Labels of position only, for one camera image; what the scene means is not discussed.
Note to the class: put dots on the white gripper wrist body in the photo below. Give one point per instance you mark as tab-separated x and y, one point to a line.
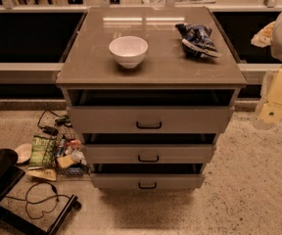
271	90

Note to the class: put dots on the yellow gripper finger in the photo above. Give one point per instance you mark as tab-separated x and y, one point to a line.
267	115

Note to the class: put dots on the grey drawer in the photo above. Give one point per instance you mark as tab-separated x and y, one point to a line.
148	176
150	148
151	111

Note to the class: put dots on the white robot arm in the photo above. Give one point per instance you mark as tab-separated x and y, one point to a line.
271	35

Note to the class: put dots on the grey drawer cabinet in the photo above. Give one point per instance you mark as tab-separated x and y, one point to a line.
91	66

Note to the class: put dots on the grey bottom drawer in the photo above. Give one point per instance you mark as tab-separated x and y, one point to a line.
148	176

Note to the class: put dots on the grey top drawer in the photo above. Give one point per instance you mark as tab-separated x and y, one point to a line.
151	111

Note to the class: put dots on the blue chip bag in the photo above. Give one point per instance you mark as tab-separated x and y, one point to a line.
196	40

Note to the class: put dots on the white ceramic bowl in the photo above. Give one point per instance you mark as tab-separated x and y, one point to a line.
128	51

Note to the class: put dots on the pile of snack packages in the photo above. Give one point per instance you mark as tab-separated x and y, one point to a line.
68	144

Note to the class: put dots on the black power adapter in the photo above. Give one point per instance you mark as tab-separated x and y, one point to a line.
58	121

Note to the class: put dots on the green chip bag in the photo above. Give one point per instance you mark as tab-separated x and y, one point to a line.
42	152

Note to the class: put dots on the yellow snack bag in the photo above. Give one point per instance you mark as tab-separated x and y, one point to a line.
47	174

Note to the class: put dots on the white plate on floor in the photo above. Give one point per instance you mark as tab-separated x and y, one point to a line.
24	152

